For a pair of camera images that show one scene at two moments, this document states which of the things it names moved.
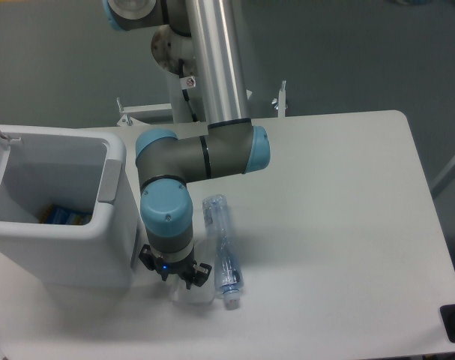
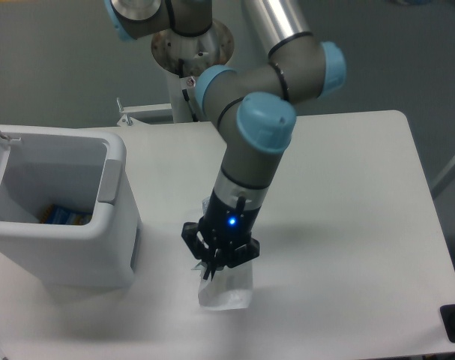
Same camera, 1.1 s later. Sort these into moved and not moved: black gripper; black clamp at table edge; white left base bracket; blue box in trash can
Moved: black gripper
Not moved: white left base bracket; black clamp at table edge; blue box in trash can
